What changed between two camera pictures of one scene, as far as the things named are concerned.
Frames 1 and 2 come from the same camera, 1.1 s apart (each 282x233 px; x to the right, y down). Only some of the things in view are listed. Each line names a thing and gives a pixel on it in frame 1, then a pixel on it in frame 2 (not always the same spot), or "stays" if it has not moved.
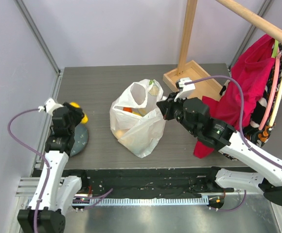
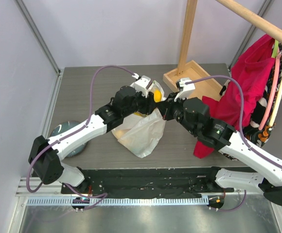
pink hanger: x=276 y=77 stays
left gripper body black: x=76 y=117 to x=143 y=104
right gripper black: x=167 y=109 stays
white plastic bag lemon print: x=136 y=119 stays
